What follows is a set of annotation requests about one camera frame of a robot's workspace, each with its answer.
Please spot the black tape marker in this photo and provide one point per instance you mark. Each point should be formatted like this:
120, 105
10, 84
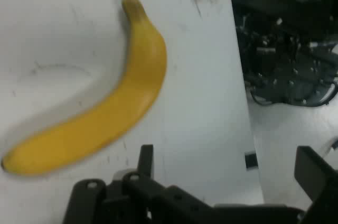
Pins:
250, 159

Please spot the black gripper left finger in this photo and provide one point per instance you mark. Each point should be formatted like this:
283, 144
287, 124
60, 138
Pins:
132, 197

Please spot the black wheeled base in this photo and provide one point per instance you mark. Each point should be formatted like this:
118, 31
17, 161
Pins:
285, 49

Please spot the yellow banana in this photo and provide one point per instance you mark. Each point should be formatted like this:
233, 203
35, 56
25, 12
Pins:
137, 81

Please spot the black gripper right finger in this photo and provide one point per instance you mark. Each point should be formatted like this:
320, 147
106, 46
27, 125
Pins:
319, 176

